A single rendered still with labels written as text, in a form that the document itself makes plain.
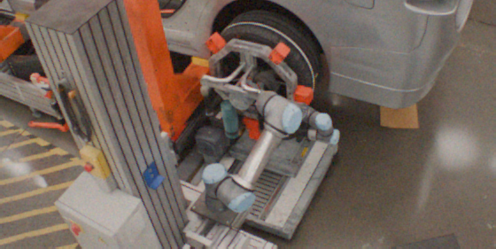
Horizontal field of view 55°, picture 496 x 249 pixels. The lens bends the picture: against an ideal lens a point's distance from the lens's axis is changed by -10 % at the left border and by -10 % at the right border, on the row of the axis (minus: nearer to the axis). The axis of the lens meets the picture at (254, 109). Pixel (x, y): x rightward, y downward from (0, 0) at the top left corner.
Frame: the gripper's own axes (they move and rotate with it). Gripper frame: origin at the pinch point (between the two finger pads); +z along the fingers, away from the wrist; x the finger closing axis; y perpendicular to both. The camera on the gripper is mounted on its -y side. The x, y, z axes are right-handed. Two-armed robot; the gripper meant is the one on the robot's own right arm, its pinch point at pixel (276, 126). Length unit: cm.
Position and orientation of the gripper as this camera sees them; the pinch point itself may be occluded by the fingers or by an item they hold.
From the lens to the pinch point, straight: 282.2
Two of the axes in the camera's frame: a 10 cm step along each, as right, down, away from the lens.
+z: -8.8, -1.8, 4.3
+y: -2.7, -5.6, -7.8
